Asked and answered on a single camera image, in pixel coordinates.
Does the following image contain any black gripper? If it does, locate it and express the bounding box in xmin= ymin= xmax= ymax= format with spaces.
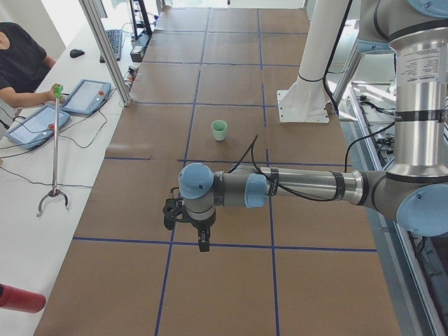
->
xmin=192 ymin=219 xmax=214 ymax=252

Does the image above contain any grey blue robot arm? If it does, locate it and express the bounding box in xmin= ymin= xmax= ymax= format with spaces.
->
xmin=163 ymin=1 xmax=447 ymax=251

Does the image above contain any mint green cup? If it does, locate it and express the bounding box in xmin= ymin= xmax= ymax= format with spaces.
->
xmin=211 ymin=120 xmax=228 ymax=141

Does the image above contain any brown paper table cover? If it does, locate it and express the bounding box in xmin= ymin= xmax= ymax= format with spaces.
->
xmin=36 ymin=6 xmax=400 ymax=335

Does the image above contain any far blue teach pendant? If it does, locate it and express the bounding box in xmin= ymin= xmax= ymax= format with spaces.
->
xmin=61 ymin=79 xmax=111 ymax=116

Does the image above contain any blue teach pendant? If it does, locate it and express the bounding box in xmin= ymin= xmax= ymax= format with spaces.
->
xmin=6 ymin=106 xmax=55 ymax=150
xmin=61 ymin=79 xmax=111 ymax=116

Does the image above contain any near blue teach pendant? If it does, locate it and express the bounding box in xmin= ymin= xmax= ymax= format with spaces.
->
xmin=6 ymin=106 xmax=55 ymax=150

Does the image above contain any red cylinder bottle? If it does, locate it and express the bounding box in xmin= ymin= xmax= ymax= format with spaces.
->
xmin=1 ymin=284 xmax=46 ymax=314

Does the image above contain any metal reacher grabber tool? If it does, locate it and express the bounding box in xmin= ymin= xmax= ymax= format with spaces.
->
xmin=36 ymin=85 xmax=69 ymax=218

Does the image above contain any black keyboard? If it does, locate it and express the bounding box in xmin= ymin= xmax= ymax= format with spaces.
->
xmin=106 ymin=29 xmax=123 ymax=61

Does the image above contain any black computer mouse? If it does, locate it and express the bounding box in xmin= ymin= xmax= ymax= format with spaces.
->
xmin=69 ymin=49 xmax=85 ymax=59

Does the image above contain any person in black shirt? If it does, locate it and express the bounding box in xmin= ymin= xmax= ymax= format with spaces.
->
xmin=1 ymin=22 xmax=58 ymax=109

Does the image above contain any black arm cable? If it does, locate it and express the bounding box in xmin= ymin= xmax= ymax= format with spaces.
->
xmin=227 ymin=134 xmax=340 ymax=202

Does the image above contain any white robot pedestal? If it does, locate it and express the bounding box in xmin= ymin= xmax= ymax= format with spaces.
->
xmin=277 ymin=0 xmax=352 ymax=123

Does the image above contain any aluminium frame post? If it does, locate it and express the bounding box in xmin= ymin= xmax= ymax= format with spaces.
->
xmin=78 ymin=0 xmax=132 ymax=106

